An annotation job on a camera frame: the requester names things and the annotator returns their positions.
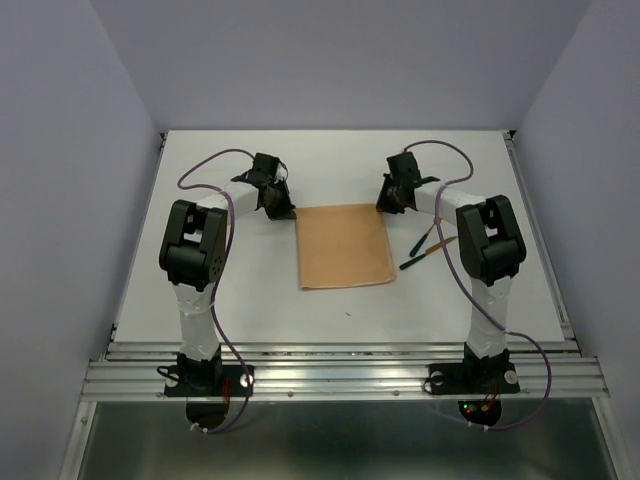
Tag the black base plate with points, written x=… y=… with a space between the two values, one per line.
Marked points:
x=458 y=379
x=231 y=382

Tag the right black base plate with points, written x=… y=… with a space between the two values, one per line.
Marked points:
x=458 y=379

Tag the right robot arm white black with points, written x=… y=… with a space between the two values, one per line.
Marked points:
x=490 y=245

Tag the peach cloth napkin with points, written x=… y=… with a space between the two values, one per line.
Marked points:
x=342 y=246

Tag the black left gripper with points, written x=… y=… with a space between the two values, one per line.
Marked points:
x=285 y=211

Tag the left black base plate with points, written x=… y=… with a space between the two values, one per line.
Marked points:
x=231 y=382

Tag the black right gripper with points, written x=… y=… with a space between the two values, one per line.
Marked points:
x=382 y=202

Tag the aluminium rail frame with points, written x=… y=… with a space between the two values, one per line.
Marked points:
x=339 y=375

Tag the gold fork black handle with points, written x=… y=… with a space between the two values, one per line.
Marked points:
x=419 y=244

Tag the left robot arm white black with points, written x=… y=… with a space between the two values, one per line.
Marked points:
x=194 y=252

